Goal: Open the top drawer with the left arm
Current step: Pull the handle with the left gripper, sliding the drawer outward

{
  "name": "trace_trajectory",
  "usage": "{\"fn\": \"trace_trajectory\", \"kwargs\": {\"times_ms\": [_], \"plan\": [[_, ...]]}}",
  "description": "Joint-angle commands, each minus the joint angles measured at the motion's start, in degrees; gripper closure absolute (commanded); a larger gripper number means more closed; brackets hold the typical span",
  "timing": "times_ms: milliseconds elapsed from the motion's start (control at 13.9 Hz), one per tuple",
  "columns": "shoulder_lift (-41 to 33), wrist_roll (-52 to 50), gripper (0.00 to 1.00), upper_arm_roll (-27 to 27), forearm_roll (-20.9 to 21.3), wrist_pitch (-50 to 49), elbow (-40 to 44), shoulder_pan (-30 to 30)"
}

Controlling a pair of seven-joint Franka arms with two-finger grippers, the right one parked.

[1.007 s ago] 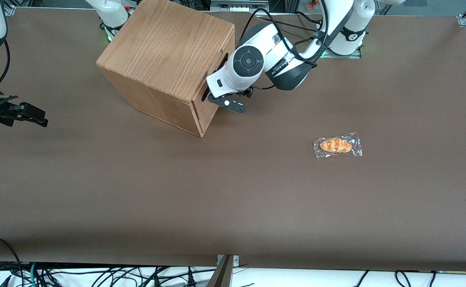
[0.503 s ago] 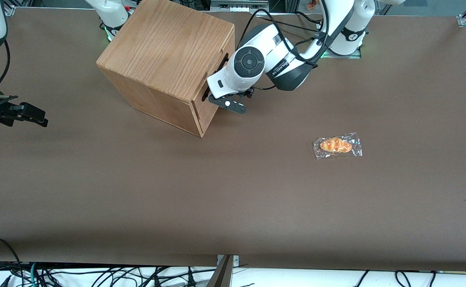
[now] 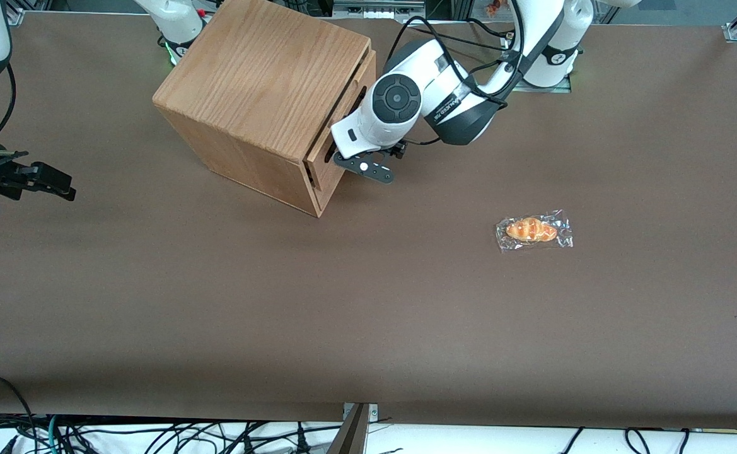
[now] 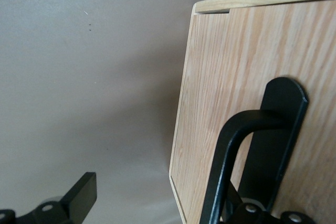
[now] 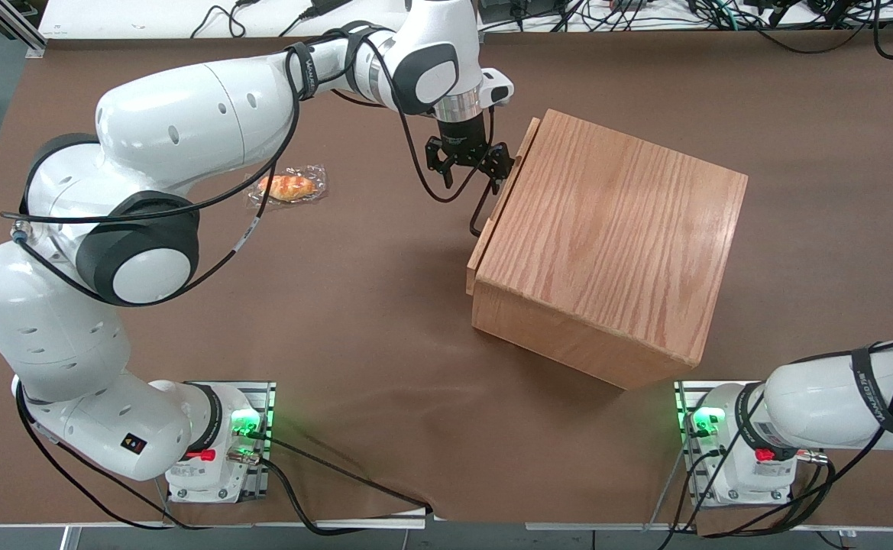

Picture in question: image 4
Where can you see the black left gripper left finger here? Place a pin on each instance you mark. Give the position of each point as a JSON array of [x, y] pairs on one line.
[[78, 195]]

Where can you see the light wooden drawer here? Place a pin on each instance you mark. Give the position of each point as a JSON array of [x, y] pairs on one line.
[[223, 77]]

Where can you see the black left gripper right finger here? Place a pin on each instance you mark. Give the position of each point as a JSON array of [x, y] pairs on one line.
[[252, 216]]

